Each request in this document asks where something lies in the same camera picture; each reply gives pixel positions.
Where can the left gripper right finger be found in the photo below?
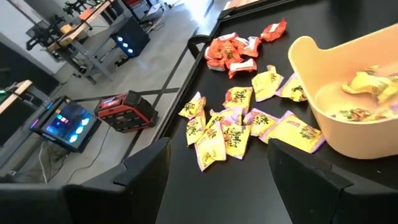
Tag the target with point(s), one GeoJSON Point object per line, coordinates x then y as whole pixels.
{"type": "Point", "coordinates": [304, 193]}

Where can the grey workbench with robot arms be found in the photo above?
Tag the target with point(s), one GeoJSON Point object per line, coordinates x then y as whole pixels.
{"type": "Point", "coordinates": [74, 32]}

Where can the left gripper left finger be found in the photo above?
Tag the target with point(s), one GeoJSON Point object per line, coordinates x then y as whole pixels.
{"type": "Point", "coordinates": [146, 186]}

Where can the yellow plastic bin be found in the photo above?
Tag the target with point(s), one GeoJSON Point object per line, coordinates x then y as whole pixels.
{"type": "Point", "coordinates": [342, 137]}

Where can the desk with wooden edge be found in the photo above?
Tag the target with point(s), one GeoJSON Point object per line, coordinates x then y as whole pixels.
{"type": "Point", "coordinates": [15, 95]}

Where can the red black tool case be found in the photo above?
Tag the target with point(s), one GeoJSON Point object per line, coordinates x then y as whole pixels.
{"type": "Point", "coordinates": [124, 112]}

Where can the black PC tower RGB fans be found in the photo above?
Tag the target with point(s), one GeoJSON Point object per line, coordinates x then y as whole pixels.
{"type": "Point", "coordinates": [65, 124]}

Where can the red snack packets right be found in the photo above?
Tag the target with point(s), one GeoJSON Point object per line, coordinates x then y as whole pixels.
{"type": "Point", "coordinates": [214, 65]}

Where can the orange candy packet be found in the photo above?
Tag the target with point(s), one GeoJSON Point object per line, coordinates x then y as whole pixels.
{"type": "Point", "coordinates": [228, 36]}
{"type": "Point", "coordinates": [273, 31]}
{"type": "Point", "coordinates": [242, 67]}
{"type": "Point", "coordinates": [251, 46]}
{"type": "Point", "coordinates": [224, 53]}

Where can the black PC tower blue lights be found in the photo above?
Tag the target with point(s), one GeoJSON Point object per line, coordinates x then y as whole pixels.
{"type": "Point", "coordinates": [130, 37]}

